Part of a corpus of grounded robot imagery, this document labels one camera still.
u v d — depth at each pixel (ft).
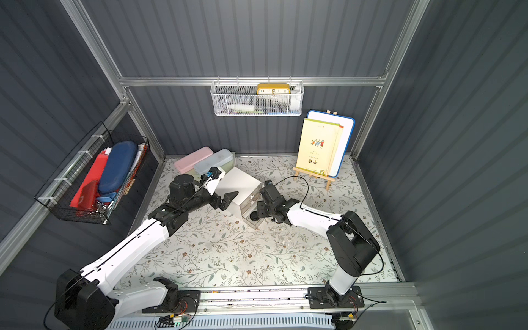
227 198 2.25
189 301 2.42
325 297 2.42
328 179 3.33
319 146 3.10
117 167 2.34
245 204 2.87
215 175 2.09
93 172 2.39
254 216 3.07
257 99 2.91
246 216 3.08
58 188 2.00
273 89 2.86
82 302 1.27
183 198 1.93
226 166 3.45
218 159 3.45
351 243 1.52
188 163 3.47
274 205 2.26
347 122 2.93
